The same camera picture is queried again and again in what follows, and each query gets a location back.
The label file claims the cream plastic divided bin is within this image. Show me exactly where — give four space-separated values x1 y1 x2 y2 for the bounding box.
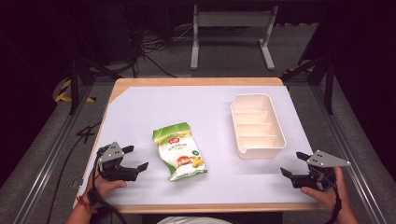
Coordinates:
230 92 287 160

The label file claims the white metal stand frame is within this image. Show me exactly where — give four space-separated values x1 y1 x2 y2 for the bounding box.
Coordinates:
190 4 279 71

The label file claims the bundle of black floor cables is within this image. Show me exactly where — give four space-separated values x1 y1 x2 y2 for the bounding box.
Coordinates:
122 18 195 78

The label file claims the black metal stand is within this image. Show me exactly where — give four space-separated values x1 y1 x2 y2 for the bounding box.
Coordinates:
280 54 336 116
68 57 123 116

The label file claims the white table mat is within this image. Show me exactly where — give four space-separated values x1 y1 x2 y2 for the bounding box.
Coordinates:
78 85 319 206

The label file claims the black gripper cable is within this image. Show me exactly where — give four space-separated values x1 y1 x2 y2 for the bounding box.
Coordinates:
323 175 344 224
87 145 129 224

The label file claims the person's left hand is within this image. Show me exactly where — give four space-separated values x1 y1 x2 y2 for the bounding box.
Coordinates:
86 170 128 200

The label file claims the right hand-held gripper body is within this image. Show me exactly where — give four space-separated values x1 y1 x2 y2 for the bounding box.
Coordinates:
291 149 351 191

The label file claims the green and white snack bag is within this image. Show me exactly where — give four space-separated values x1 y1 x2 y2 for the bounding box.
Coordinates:
151 121 209 183

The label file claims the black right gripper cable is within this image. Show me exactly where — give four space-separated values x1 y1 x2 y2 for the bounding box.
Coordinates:
323 175 344 224

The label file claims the yellow and black hazard tape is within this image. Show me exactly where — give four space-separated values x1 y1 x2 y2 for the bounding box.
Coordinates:
54 78 96 104

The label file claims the person's light clothing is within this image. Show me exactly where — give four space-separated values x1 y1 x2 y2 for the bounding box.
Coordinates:
157 216 233 224

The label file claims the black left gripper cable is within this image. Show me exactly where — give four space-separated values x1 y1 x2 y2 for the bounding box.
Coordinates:
87 145 129 224

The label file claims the person's right hand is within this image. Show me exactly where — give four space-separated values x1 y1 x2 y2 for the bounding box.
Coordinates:
300 167 350 213

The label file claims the red wrist bracelet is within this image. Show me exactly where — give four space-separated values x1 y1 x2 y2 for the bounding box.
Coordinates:
76 195 94 215

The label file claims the thin black floor cable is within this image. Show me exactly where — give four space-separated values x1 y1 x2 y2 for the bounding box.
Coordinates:
46 120 103 224

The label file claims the aluminium floor rail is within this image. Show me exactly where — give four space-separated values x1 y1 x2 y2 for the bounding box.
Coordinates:
12 83 95 224
310 83 389 224

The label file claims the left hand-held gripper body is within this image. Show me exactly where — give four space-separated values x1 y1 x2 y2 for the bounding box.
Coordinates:
96 141 140 182

